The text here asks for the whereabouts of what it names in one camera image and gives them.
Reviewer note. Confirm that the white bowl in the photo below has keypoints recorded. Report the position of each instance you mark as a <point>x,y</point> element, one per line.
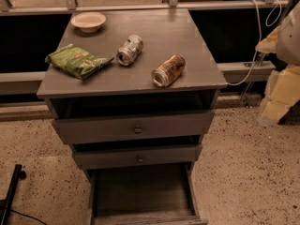
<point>88,22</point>

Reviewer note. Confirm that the grey middle drawer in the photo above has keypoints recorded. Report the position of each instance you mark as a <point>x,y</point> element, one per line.
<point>137,156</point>

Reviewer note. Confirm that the grey metal railing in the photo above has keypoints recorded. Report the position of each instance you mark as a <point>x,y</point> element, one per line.
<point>125,3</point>

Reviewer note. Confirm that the black stand leg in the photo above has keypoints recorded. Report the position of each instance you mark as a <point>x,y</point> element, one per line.
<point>5,204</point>

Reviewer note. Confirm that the grey wooden drawer cabinet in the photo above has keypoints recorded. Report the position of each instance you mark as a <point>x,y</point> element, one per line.
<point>118,91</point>

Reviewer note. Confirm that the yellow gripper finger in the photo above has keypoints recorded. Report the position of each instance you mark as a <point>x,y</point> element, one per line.
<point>282,92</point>
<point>268,44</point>

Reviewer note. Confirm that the grey open bottom drawer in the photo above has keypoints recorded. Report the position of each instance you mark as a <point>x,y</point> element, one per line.
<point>146,195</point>

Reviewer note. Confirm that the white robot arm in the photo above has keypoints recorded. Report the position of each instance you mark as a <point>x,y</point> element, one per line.
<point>288,44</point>

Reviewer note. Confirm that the grey top drawer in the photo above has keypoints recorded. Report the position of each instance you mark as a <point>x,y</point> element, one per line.
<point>132,127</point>

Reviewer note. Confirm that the silver soda can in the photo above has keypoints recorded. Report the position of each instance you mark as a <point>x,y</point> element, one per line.
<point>130,50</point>

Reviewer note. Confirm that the green chip bag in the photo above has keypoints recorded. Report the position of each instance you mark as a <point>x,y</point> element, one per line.
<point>76,61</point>

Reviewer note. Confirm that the orange soda can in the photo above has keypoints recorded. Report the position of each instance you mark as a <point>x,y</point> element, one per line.
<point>169,71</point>

